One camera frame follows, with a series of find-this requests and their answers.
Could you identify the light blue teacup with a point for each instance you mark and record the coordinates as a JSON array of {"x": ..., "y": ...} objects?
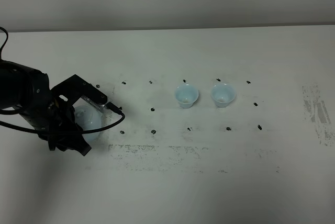
[
  {"x": 222, "y": 94},
  {"x": 186, "y": 95}
]

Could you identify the light blue porcelain teapot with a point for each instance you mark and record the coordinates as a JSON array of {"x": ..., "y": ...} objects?
[{"x": 87, "y": 117}]

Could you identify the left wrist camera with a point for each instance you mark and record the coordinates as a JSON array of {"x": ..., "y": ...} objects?
[{"x": 68, "y": 92}]

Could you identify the right light blue teacup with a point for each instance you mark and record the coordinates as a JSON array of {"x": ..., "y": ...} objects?
[{"x": 222, "y": 94}]

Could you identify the left light blue teacup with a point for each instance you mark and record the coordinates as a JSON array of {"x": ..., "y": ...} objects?
[{"x": 186, "y": 95}]

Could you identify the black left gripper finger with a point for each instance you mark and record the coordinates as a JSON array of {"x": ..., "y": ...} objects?
[{"x": 71, "y": 142}]

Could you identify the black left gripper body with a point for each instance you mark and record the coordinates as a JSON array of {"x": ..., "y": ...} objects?
[{"x": 53, "y": 118}]

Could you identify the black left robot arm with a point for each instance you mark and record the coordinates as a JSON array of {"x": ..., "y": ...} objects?
[{"x": 25, "y": 91}]

